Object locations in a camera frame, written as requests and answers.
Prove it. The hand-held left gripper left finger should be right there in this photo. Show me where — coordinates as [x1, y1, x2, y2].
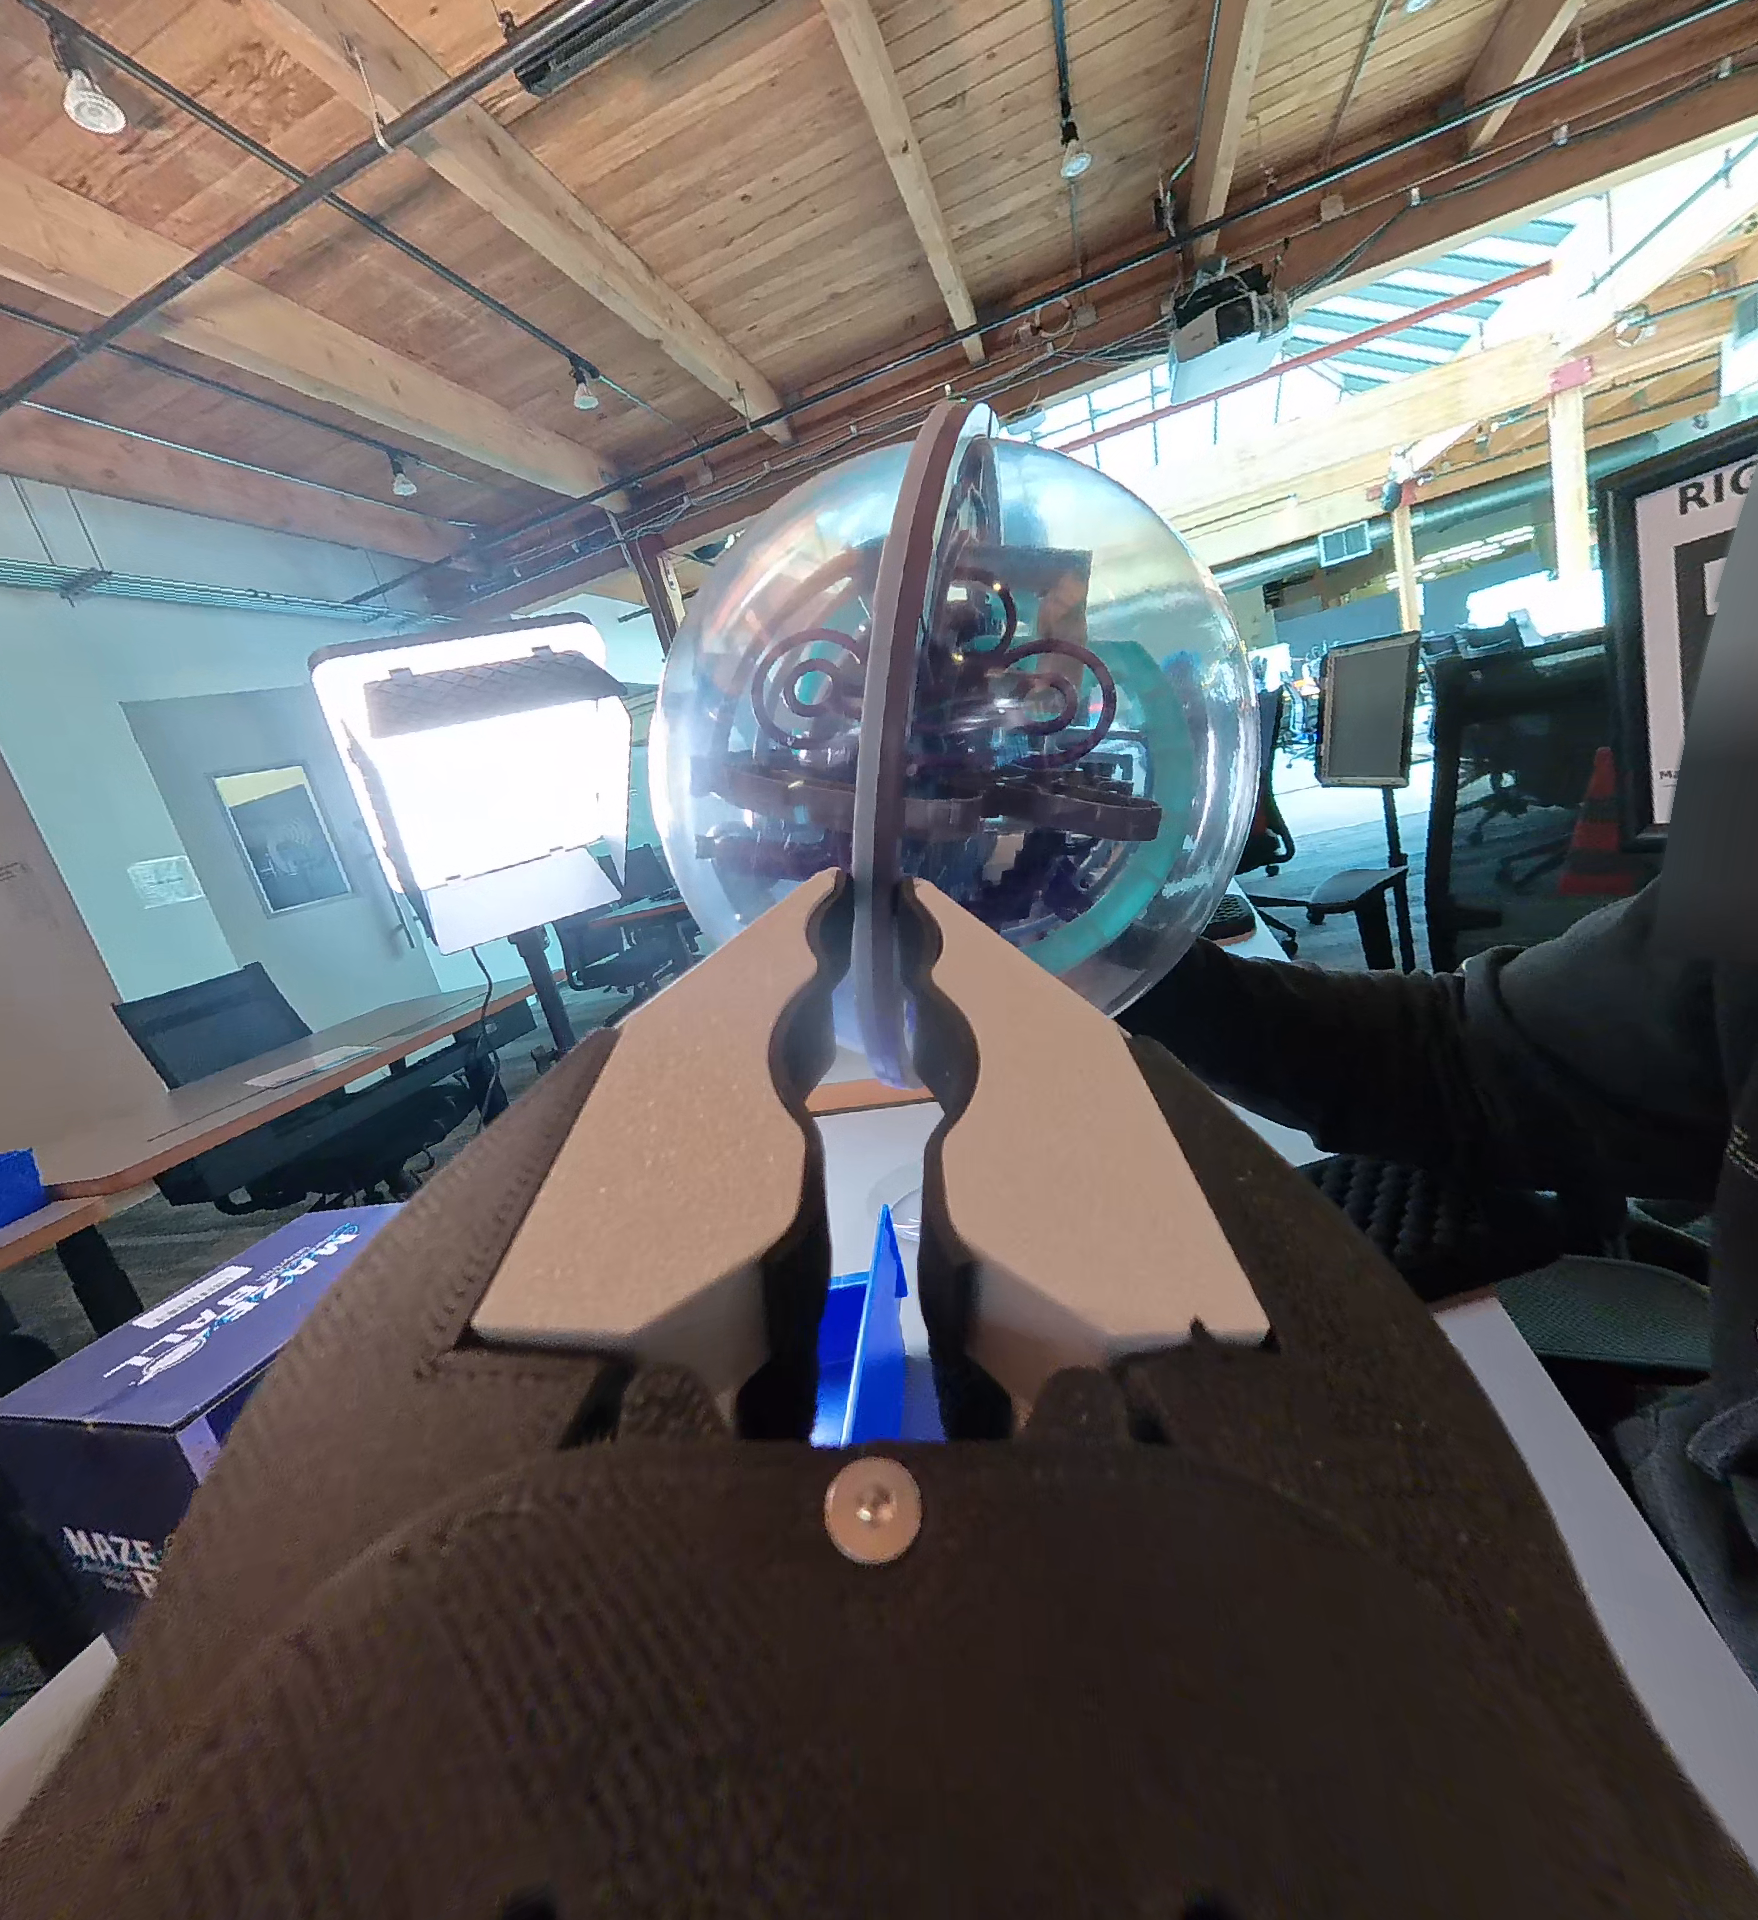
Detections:
[475, 880, 845, 1436]

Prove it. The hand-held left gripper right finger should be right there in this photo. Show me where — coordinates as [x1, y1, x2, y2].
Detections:
[895, 880, 1269, 1411]

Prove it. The blue plastic bin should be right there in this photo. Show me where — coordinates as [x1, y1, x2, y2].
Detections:
[809, 1200, 928, 1448]

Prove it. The clear plastic maze ball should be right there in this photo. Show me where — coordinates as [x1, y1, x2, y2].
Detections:
[648, 406, 1261, 1086]

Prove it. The person's right forearm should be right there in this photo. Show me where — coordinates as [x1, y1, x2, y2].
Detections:
[1121, 885, 1758, 1207]

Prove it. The black mesh pad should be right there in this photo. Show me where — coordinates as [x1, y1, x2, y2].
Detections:
[1325, 1155, 1555, 1298]

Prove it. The wooden desk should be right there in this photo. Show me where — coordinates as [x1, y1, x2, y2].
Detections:
[0, 984, 541, 1307]

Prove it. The bright light panel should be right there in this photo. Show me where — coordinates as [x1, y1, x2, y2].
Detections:
[310, 621, 641, 956]

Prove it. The dark blue cardboard box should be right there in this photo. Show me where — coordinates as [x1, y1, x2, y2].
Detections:
[0, 1200, 406, 1644]

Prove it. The orange traffic cone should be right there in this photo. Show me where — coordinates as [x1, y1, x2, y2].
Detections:
[1563, 744, 1633, 901]

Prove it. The black framed tag sign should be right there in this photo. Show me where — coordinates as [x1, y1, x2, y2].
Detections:
[1606, 416, 1758, 918]

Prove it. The ceiling projector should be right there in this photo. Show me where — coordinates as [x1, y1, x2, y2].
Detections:
[1164, 263, 1294, 366]

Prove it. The framed wall picture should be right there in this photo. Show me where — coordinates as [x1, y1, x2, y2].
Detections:
[213, 762, 358, 918]

